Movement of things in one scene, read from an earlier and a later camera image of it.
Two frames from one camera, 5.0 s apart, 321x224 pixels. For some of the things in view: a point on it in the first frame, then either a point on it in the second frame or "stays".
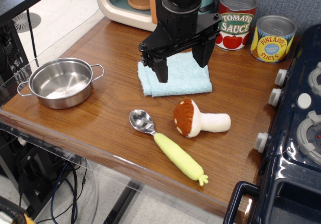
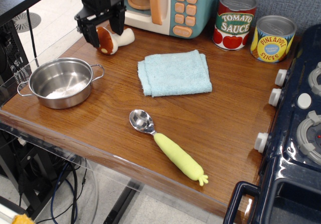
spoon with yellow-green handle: [142, 122] stays
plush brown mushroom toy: [190, 122] → [109, 42]
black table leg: [117, 214] stays
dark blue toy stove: [290, 191] stays
